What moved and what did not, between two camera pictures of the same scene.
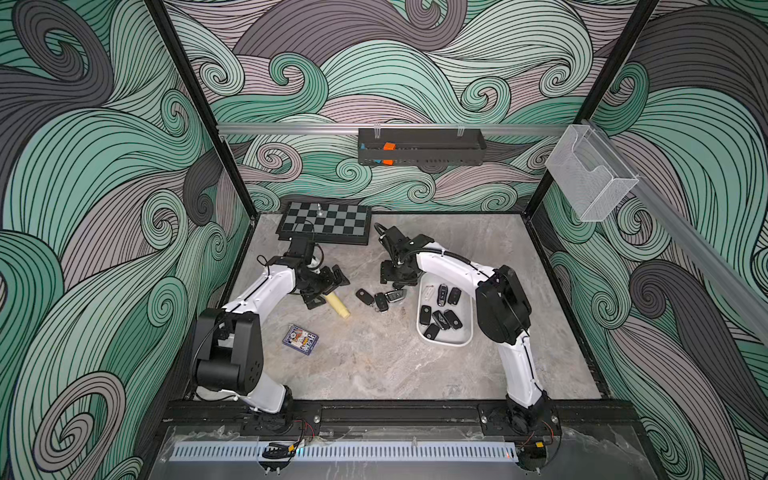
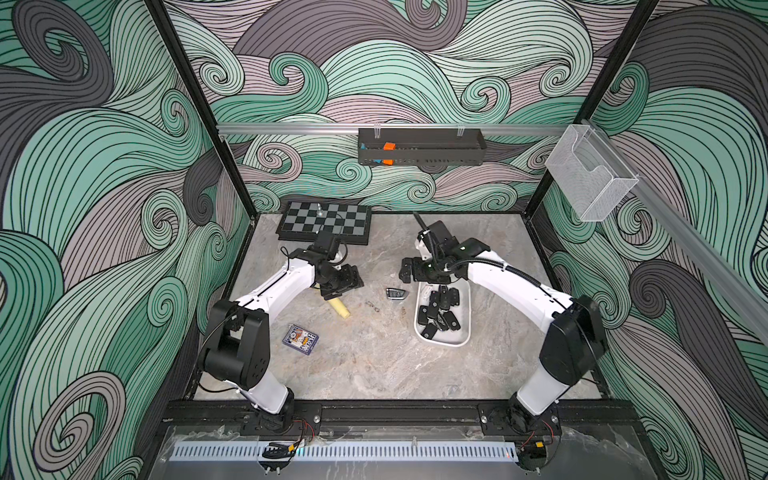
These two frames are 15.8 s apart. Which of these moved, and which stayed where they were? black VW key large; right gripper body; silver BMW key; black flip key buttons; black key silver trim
Moved: right gripper body; black VW key large
Stayed: black flip key buttons; silver BMW key; black key silver trim
